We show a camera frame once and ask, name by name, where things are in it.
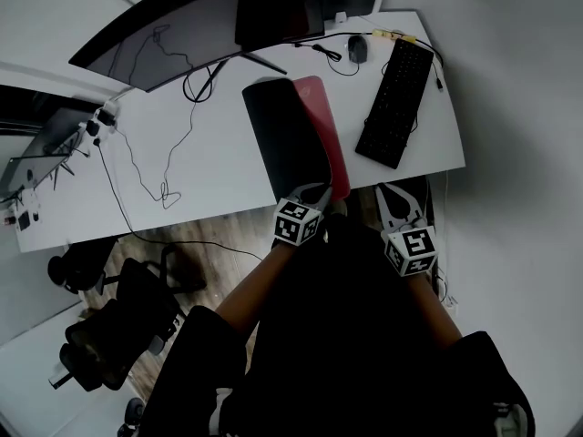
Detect person's left forearm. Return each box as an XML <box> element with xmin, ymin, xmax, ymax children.
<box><xmin>213</xmin><ymin>242</ymin><xmax>295</xmax><ymax>337</ymax></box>

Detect flat black monitor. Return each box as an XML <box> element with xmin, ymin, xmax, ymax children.
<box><xmin>0</xmin><ymin>106</ymin><xmax>96</xmax><ymax>196</ymax></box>

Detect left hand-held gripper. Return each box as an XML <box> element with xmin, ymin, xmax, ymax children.
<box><xmin>272</xmin><ymin>182</ymin><xmax>334</xmax><ymax>248</ymax></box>

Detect thin black cable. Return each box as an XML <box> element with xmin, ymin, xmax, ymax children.
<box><xmin>117</xmin><ymin>75</ymin><xmax>202</xmax><ymax>211</ymax></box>

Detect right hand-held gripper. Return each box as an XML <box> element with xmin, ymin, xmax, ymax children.
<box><xmin>373</xmin><ymin>183</ymin><xmax>440</xmax><ymax>278</ymax></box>

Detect yellow cable connector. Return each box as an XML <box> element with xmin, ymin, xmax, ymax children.
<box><xmin>372</xmin><ymin>28</ymin><xmax>416</xmax><ymax>45</ymax></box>

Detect person's right forearm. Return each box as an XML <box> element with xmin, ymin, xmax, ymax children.
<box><xmin>406</xmin><ymin>270</ymin><xmax>464</xmax><ymax>351</ymax></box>

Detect curved black monitor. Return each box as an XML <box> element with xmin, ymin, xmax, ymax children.
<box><xmin>67</xmin><ymin>0</ymin><xmax>327</xmax><ymax>103</ymax></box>

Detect thick black power cable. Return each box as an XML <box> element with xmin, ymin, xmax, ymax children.
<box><xmin>92</xmin><ymin>141</ymin><xmax>266</xmax><ymax>264</ymax></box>

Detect red desk mat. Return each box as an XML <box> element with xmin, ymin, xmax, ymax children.
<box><xmin>240</xmin><ymin>75</ymin><xmax>353</xmax><ymax>204</ymax></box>

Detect white bar device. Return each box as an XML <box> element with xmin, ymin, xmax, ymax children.
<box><xmin>47</xmin><ymin>370</ymin><xmax>75</xmax><ymax>391</ymax></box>

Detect black mesh office chair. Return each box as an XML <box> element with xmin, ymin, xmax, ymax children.
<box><xmin>57</xmin><ymin>256</ymin><xmax>186</xmax><ymax>393</ymax></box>

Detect black armrest office chair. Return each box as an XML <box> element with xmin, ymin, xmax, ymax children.
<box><xmin>46</xmin><ymin>238</ymin><xmax>120</xmax><ymax>296</ymax></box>

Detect black computer mouse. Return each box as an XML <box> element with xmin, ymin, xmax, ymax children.
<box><xmin>347</xmin><ymin>34</ymin><xmax>370</xmax><ymax>65</ymax></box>

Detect black keyboard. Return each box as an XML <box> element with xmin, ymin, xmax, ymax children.
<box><xmin>354</xmin><ymin>37</ymin><xmax>435</xmax><ymax>171</ymax></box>

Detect white power strip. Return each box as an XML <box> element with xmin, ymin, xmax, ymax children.
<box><xmin>84</xmin><ymin>98</ymin><xmax>123</xmax><ymax>148</ymax></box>

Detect person's black clothing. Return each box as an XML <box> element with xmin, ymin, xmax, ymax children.
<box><xmin>138</xmin><ymin>218</ymin><xmax>538</xmax><ymax>437</ymax></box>

